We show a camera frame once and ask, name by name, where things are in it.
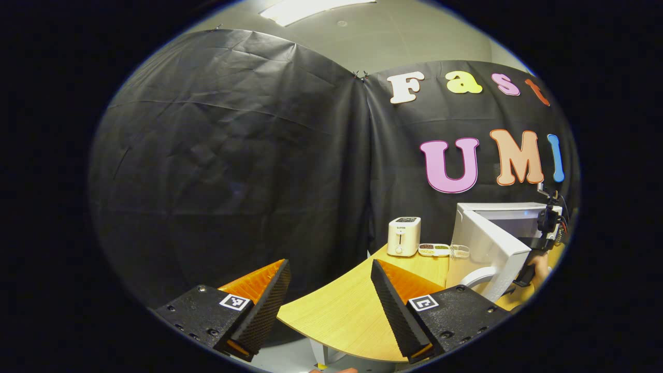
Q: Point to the clear seasoning box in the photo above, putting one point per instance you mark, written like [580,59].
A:
[435,250]

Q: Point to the white microwave oven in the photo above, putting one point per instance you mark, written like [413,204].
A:
[492,248]

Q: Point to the ceiling light panel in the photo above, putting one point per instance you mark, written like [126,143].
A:
[311,9]

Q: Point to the white table leg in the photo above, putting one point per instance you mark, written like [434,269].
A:
[320,353]

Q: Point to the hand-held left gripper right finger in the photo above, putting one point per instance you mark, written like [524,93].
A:
[396,316]

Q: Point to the white toaster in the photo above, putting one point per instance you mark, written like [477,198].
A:
[404,235]

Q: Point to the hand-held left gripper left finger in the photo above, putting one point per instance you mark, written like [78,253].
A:
[264,311]

